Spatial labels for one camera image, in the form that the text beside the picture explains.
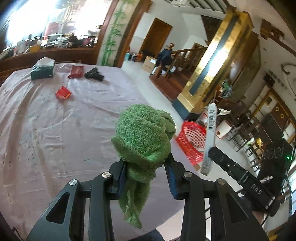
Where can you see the cardboard sheet under basket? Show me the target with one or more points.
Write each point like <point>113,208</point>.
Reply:
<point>197,167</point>

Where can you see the green tissue box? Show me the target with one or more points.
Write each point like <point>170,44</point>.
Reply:
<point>44,68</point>

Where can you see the small red wrapper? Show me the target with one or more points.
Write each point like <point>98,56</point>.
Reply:
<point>63,93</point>

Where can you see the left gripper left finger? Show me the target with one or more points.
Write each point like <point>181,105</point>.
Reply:
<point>64,217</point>

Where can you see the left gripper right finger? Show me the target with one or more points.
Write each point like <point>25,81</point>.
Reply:
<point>230,217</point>

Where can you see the green towel cloth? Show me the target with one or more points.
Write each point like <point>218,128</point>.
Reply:
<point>142,140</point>

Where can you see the dark jacket on post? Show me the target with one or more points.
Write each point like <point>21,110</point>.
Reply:
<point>164,57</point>

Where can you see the cardboard box on floor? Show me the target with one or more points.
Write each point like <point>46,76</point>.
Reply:
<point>149,64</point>

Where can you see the dark red pouch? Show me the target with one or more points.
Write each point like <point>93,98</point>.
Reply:
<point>77,71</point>

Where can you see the white bucket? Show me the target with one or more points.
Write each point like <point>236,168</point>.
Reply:
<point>203,118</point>

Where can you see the white cylinder bin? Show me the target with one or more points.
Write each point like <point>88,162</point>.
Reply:
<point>223,128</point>

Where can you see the long white medicine box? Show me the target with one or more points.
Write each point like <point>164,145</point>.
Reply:
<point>210,139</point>

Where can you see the black handheld gun tool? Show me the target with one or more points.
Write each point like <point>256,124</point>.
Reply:
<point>94,74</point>

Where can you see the red plastic basket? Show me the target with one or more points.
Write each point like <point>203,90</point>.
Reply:
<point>191,140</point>

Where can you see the pink floral tablecloth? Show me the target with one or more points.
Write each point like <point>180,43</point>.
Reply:
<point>46,141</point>

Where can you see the gold pillar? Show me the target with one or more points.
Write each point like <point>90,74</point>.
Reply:
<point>214,66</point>

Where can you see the wooden door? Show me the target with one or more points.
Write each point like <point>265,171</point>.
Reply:
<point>155,38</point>

